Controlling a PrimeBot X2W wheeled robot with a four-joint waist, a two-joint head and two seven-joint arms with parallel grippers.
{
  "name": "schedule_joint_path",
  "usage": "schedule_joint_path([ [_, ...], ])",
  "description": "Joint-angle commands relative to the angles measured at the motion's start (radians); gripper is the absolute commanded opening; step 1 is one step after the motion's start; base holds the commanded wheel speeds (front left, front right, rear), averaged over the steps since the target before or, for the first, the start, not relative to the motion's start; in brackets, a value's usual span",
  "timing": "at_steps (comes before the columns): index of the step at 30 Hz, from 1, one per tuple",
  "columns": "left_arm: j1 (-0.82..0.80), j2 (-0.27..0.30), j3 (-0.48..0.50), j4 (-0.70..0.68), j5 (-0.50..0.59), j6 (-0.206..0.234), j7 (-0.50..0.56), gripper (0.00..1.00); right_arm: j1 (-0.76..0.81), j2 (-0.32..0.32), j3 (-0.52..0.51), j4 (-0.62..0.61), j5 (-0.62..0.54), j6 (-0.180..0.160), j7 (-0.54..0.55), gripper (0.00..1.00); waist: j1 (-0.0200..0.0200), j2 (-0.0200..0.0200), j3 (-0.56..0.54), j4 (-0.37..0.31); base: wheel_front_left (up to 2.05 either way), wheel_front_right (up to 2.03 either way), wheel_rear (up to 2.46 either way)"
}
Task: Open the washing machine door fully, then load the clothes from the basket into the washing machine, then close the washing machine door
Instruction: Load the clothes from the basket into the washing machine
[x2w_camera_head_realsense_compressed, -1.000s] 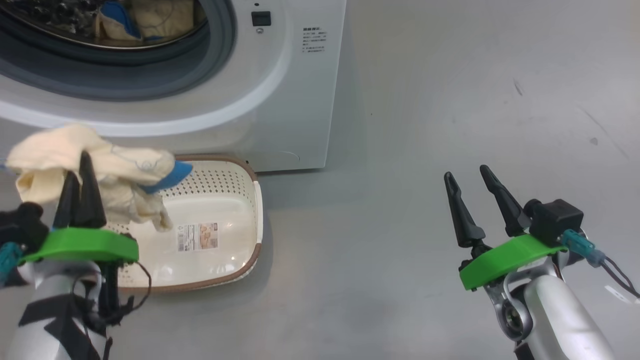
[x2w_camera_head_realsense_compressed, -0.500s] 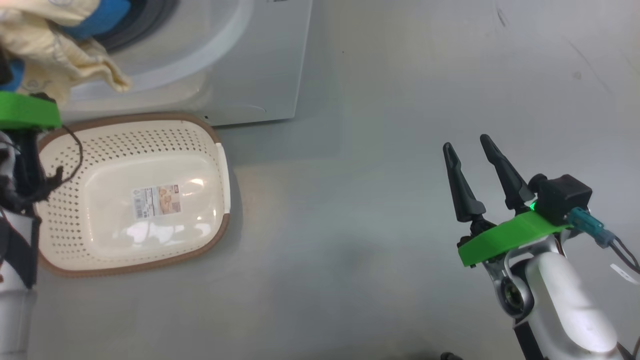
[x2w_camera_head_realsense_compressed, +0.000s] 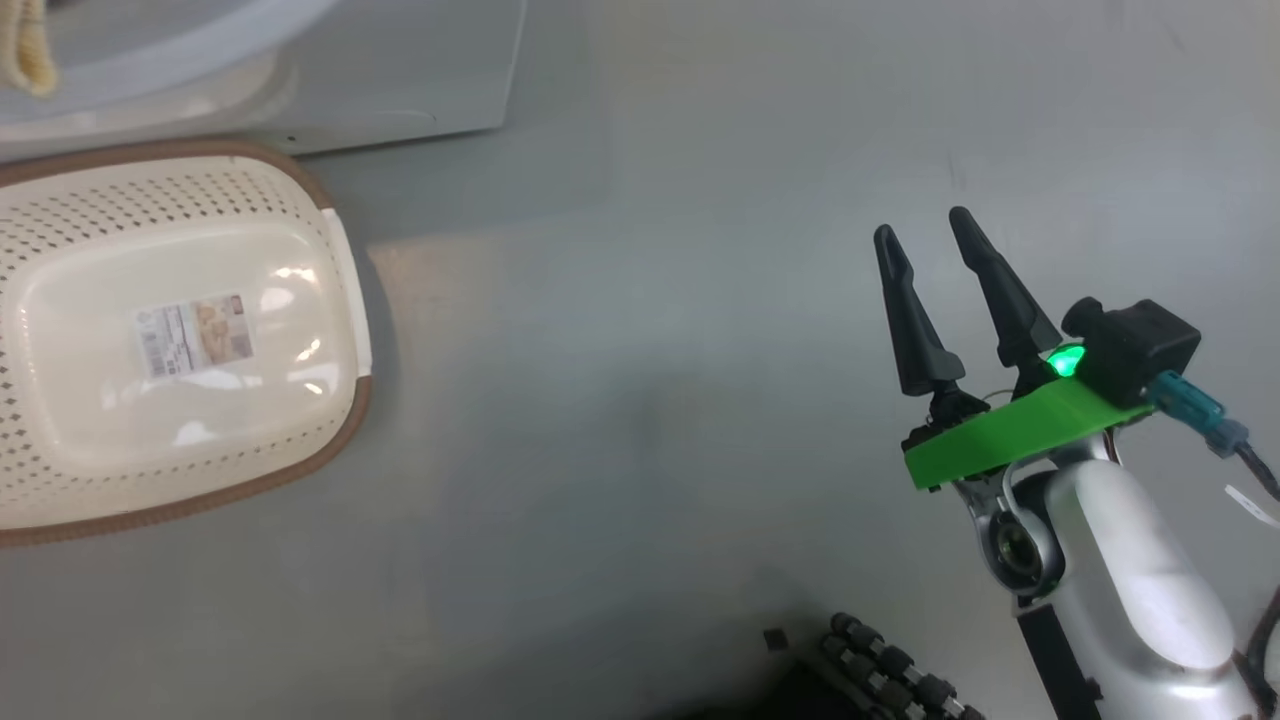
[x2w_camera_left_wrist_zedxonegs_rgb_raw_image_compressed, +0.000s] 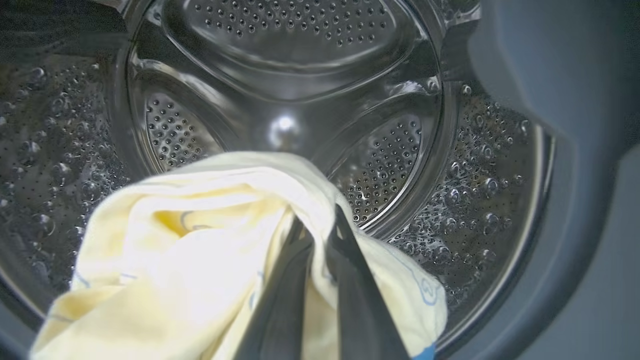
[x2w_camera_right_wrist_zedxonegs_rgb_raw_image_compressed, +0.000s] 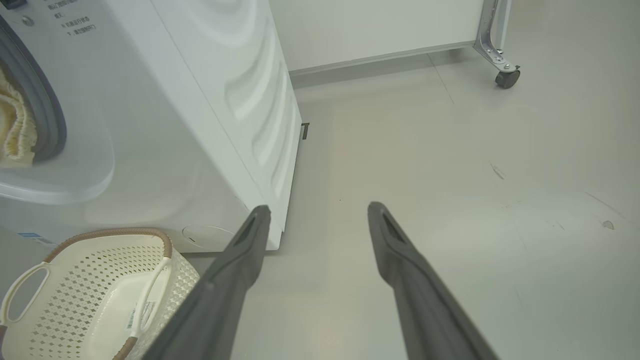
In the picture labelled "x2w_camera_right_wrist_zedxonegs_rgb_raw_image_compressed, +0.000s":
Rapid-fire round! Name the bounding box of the white front-load washing machine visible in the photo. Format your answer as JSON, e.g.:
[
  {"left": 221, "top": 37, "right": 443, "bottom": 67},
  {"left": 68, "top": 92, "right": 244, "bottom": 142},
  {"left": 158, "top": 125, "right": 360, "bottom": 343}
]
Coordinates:
[{"left": 0, "top": 0, "right": 304, "bottom": 253}]

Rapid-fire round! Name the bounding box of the cream ribbed garment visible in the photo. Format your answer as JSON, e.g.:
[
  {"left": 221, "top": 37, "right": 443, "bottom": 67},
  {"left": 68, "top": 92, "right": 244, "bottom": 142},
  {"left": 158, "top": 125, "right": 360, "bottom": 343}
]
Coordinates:
[{"left": 0, "top": 67, "right": 38, "bottom": 166}]

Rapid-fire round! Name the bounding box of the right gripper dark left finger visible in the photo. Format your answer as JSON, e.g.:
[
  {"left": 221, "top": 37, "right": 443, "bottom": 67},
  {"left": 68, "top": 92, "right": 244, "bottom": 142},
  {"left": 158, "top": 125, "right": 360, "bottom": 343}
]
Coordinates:
[{"left": 142, "top": 205, "right": 272, "bottom": 360}]

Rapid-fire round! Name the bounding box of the blue energy label sticker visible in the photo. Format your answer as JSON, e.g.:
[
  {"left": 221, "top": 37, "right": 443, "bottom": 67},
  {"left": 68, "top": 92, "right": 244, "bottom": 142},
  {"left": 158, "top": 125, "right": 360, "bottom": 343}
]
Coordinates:
[{"left": 17, "top": 231, "right": 56, "bottom": 247}]

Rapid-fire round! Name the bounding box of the printed basket label sticker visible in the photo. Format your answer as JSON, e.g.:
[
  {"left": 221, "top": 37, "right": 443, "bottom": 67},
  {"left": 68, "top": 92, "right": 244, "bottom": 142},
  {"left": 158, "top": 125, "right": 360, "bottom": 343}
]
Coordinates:
[{"left": 125, "top": 300, "right": 156, "bottom": 331}]

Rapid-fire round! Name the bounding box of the cream perforated laundry basket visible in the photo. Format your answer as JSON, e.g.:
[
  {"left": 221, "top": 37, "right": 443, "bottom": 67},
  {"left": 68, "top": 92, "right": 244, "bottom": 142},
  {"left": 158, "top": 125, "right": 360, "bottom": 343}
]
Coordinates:
[{"left": 0, "top": 228, "right": 201, "bottom": 360}]

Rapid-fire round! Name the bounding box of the white partition with metal leg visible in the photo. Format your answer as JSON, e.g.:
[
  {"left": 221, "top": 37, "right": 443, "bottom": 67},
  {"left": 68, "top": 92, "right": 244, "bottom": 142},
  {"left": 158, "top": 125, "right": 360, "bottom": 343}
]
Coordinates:
[{"left": 268, "top": 0, "right": 521, "bottom": 81}]

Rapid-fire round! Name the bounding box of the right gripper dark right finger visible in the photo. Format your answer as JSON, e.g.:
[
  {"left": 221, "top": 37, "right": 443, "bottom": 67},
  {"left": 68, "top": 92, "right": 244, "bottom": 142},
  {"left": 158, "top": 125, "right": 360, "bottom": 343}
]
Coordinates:
[{"left": 367, "top": 201, "right": 501, "bottom": 360}]

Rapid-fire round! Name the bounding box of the black caster wheel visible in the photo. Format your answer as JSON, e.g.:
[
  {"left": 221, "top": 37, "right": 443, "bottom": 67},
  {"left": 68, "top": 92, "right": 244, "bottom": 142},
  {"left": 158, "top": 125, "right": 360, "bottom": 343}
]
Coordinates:
[{"left": 495, "top": 70, "right": 521, "bottom": 90}]

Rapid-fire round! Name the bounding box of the grey rubber door gasket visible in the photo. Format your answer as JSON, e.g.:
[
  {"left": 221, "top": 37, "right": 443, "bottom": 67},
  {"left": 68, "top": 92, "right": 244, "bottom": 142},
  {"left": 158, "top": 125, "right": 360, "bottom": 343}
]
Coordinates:
[{"left": 0, "top": 15, "right": 68, "bottom": 163}]

